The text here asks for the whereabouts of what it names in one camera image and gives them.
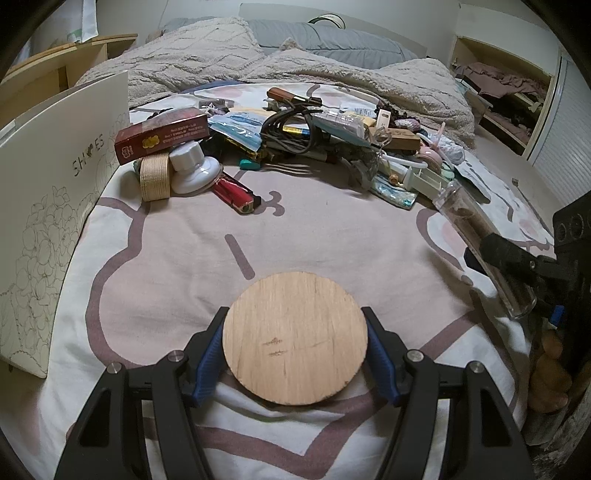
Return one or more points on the pale yellow packet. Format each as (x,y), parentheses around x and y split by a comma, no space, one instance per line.
(364,121)

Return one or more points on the dark red cardboard box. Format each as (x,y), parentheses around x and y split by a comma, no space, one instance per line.
(161,136)

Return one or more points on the wooden shelf unit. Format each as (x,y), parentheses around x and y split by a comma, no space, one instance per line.
(46,60)

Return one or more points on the brown wooden box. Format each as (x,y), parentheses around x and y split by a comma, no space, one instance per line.
(397,138)

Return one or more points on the white shoe box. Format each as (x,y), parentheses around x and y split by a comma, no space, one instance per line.
(46,230)

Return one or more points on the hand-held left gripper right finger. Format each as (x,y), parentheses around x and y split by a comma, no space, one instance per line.
(381,364)

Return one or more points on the white paper bag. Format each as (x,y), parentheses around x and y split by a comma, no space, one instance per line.
(85,18)

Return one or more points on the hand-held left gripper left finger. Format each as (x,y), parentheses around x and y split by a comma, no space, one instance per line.
(210,364)

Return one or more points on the clear plastic tube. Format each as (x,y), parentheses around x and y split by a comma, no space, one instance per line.
(466,217)

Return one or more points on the small teal item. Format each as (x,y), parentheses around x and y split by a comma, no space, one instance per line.
(249,164)

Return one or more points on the red glossy case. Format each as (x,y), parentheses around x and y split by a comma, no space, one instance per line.
(233,191)

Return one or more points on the person's right hand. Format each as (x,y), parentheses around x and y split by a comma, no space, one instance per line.
(549,383)

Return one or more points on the grey-blue yarn ball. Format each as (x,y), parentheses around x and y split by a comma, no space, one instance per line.
(455,153)

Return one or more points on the white plastic holder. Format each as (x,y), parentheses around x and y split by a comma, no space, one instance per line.
(425,180)

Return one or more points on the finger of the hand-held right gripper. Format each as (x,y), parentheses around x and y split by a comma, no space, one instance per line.
(508,254)
(551,295)

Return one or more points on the pink plastic device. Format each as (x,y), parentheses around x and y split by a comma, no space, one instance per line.
(431,157)

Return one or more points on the white headboard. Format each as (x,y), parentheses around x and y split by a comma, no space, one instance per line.
(392,18)

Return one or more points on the beige fuzzy blanket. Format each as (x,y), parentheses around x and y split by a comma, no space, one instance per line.
(184,60)

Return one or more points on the round wooden disc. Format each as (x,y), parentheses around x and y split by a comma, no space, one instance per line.
(295,337)

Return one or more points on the teal patterned pouch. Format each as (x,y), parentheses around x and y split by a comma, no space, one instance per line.
(397,196)

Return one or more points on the wooden wardrobe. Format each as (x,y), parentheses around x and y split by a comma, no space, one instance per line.
(461,50)

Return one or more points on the white slatted door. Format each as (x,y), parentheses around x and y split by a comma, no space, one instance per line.
(563,129)

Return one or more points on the white suction knob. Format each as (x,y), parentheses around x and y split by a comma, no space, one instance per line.
(194,170)

